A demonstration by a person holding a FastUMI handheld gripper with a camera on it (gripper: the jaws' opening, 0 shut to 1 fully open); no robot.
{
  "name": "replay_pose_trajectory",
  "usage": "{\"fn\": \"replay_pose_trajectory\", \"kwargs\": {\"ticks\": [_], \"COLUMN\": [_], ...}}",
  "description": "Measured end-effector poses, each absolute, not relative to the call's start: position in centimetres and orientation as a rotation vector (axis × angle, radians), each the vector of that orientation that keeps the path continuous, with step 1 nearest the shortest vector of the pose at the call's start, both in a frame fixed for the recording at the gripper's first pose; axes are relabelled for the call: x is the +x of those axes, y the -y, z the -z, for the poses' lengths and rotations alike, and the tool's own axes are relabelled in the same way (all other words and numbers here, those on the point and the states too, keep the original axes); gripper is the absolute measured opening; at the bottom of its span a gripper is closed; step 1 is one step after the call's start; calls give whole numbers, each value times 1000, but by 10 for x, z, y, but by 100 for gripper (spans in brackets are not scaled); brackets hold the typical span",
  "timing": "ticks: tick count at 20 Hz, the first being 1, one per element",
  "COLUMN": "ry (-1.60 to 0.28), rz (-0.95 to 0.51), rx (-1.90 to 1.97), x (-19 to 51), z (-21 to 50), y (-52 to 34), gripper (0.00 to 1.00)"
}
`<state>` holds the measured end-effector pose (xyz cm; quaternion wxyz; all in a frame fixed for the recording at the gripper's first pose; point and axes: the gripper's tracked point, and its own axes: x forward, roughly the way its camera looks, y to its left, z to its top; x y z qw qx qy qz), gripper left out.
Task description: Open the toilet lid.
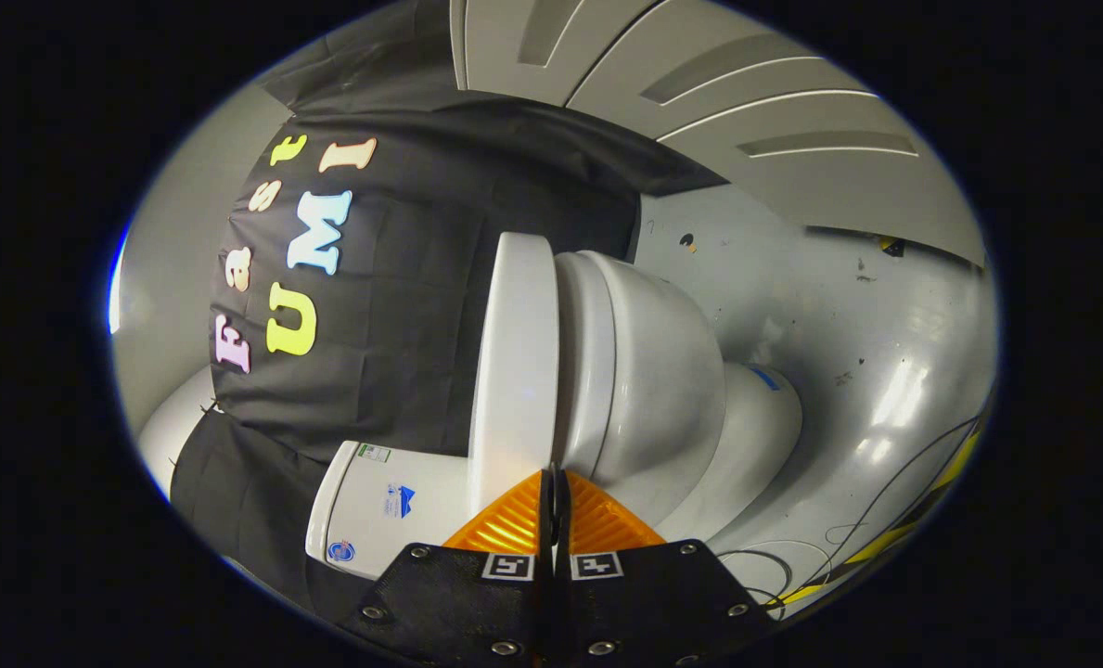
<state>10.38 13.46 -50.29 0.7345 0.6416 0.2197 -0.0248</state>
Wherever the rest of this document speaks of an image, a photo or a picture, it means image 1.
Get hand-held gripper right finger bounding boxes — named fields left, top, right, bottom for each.
left=551, top=467, right=782, bottom=668

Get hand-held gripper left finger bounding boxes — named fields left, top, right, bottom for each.
left=336, top=469, right=552, bottom=668

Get white toilet lid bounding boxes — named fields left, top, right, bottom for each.
left=467, top=231, right=560, bottom=522

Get white ceramic toilet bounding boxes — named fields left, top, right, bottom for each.
left=304, top=231, right=804, bottom=583

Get black backdrop cloth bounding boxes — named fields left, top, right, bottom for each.
left=169, top=0, right=730, bottom=615

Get yellow black floor strip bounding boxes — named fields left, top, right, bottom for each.
left=769, top=422, right=983, bottom=609

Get grey drawer cabinet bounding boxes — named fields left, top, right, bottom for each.
left=449, top=0, right=990, bottom=268

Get thin black floor cables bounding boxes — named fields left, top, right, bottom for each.
left=716, top=408, right=990, bottom=609

